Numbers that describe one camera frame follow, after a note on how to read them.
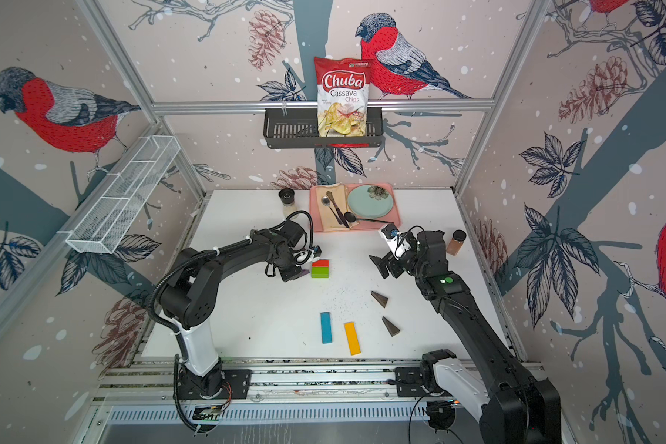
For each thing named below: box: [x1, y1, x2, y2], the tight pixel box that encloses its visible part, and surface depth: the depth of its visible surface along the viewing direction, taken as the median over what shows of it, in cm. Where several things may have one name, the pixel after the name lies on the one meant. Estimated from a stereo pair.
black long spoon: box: [344, 211, 394, 224], surface depth 113 cm
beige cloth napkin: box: [315, 183, 359, 231], surface depth 119 cm
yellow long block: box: [343, 321, 362, 356], surface depth 83 cm
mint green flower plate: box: [346, 184, 395, 219], surface depth 120 cm
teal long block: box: [320, 311, 333, 345], surface depth 85 cm
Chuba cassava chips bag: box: [314, 57, 372, 138], surface depth 87 cm
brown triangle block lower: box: [381, 316, 401, 337], surface depth 84 cm
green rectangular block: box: [310, 266, 331, 279], surface depth 96 cm
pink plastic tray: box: [308, 183, 401, 233], surface depth 114 cm
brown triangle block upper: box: [370, 290, 389, 309], surface depth 90 cm
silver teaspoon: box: [320, 196, 344, 225], surface depth 120 cm
